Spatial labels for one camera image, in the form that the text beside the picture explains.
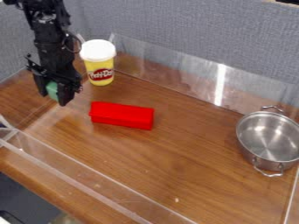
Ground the yellow Play-Doh can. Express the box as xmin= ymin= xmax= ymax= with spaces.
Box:
xmin=78 ymin=39 xmax=117 ymax=86

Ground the red rectangular block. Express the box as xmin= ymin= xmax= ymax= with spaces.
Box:
xmin=88 ymin=101 xmax=154 ymax=130

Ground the stainless steel pot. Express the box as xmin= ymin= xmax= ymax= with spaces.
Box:
xmin=234 ymin=105 xmax=299 ymax=178

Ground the green foam cube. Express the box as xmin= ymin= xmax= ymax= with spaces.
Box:
xmin=45 ymin=81 xmax=58 ymax=101

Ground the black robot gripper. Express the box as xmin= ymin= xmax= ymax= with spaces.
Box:
xmin=25 ymin=25 xmax=81 ymax=106

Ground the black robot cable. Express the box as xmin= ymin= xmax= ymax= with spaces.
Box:
xmin=61 ymin=30 xmax=84 ymax=55

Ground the clear acrylic table barrier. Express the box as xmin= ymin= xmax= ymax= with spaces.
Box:
xmin=0 ymin=34 xmax=299 ymax=224

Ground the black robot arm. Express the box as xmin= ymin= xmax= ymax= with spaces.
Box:
xmin=2 ymin=0 xmax=82 ymax=106

